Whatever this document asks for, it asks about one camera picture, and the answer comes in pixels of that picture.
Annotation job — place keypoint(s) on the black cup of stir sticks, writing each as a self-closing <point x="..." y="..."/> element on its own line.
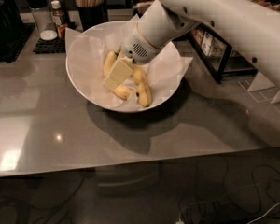
<point x="91" y="12"/>

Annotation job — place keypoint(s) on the black wire condiment rack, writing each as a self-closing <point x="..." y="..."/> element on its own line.
<point x="219" y="57"/>

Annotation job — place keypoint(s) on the black rubber mat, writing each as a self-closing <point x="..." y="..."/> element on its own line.
<point x="48" y="47"/>

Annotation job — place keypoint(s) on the small sauce bottle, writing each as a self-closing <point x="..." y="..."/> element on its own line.
<point x="59" y="18"/>

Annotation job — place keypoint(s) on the glass sugar shaker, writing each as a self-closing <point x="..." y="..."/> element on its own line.
<point x="41" y="15"/>

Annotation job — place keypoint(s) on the black coffee dispenser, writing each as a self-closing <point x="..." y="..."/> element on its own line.
<point x="14" y="33"/>

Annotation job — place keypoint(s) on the white paper liner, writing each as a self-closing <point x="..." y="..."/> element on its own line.
<point x="168" y="69"/>

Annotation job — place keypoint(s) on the white bowl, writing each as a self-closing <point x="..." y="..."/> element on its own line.
<point x="93" y="92"/>

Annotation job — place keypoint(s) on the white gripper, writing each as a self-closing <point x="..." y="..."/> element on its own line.
<point x="136" y="49"/>

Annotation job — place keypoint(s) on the yellow banana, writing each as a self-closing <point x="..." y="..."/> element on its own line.
<point x="123" y="92"/>
<point x="143" y="91"/>

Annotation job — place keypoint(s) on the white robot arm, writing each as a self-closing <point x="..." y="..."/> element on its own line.
<point x="252" y="30"/>

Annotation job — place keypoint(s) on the white round lid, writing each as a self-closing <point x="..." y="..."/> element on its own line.
<point x="48" y="35"/>

